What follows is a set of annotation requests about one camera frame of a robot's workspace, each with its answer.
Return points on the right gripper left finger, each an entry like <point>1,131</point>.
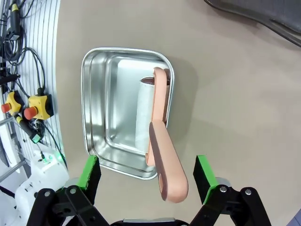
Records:
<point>90,174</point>

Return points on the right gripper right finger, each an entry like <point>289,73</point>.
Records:
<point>204,179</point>

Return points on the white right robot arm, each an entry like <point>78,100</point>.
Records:
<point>47,174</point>

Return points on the pink spatula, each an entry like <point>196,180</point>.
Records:
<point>164,150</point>

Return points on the rectangular stainless steel container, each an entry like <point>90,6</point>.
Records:
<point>105,106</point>

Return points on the yellow emergency stop button box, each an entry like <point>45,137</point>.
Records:
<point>13,99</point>
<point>40,103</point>

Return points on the ribbed aluminium mounting plate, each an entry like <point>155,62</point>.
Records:
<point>47,35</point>

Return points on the black plug with yellow band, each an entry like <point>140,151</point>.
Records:
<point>15,21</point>

